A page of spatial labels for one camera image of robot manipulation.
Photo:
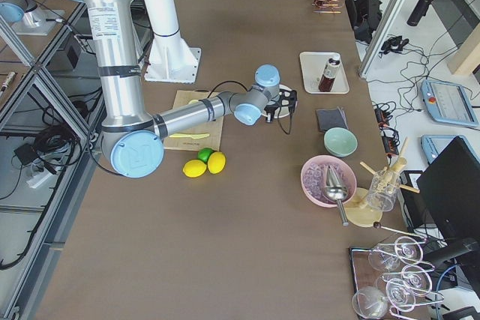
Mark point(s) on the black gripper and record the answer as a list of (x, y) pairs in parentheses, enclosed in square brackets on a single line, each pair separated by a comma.
[(271, 114)]

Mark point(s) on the white round plate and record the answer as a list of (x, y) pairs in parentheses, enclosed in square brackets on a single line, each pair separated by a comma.
[(280, 109)]

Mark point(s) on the dark tea bottle on tray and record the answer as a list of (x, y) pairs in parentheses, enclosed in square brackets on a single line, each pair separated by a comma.
[(330, 72)]

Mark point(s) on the cream rectangular tray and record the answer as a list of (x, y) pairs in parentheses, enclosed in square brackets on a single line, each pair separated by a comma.
[(312, 66)]

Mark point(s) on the grey folded cloth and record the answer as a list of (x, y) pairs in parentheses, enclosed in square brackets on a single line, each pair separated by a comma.
[(331, 118)]

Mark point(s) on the wooden cutting board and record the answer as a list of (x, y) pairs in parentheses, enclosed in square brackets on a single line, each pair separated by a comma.
[(182, 98)]

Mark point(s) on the yellow lemon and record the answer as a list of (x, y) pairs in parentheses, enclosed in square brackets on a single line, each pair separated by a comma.
[(194, 168), (216, 162)]

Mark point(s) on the pink bowl with ice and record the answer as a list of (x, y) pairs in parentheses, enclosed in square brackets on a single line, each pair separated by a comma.
[(313, 178)]

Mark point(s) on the green lime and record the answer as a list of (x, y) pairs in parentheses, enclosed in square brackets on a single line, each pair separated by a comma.
[(204, 154)]

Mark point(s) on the green bowl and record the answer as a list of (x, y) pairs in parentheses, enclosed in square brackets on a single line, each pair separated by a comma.
[(340, 142)]

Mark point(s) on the yellow plastic knife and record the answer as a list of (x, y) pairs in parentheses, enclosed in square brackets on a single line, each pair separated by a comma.
[(189, 135)]

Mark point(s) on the metal scoop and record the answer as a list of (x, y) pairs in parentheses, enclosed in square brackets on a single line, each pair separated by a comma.
[(336, 191)]

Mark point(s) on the wooden mug tree stand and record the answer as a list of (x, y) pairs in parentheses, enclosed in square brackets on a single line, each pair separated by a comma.
[(357, 209)]

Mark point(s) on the clear glass mug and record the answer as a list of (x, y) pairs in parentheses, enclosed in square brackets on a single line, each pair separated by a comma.
[(383, 190)]

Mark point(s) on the blue teach pendant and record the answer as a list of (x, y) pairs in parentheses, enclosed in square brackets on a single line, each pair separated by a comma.
[(433, 145), (447, 102)]

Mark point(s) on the black thermos bottle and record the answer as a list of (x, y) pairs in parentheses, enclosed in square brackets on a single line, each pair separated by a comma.
[(418, 12)]

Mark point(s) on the wine glass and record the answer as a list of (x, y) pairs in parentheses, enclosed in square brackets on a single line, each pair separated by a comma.
[(390, 256), (370, 303), (399, 295), (413, 277)]

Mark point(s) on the black monitor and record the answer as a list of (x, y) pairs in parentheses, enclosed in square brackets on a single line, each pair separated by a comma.
[(450, 190)]

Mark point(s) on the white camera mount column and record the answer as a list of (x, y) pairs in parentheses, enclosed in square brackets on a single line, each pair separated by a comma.
[(170, 58)]

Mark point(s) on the aluminium frame post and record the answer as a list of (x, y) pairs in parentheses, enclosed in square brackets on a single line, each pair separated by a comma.
[(388, 17)]

